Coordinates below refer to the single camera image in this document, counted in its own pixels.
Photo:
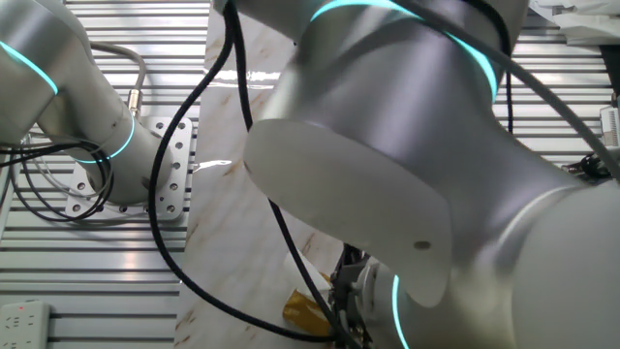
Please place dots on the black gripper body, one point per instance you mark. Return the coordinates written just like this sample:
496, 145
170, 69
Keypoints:
351, 300

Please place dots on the white napkin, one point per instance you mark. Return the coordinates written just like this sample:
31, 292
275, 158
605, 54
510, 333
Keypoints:
302, 271

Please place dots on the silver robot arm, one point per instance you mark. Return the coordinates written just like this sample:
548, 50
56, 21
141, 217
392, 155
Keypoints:
387, 145

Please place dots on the gold tissue pack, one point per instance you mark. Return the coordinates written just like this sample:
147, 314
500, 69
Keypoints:
302, 315

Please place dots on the metal robot mounting plate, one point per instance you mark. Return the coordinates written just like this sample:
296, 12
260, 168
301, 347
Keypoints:
181, 177

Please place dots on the white ribbed device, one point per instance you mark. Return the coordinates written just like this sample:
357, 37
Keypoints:
611, 126

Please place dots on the white power strip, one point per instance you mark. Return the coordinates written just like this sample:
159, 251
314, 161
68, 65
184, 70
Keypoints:
24, 325

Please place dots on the white crumpled cloth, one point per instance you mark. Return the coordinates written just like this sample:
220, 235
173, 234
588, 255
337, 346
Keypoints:
581, 19

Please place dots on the black camera clamp stand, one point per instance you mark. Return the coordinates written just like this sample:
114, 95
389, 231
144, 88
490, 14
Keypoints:
588, 167

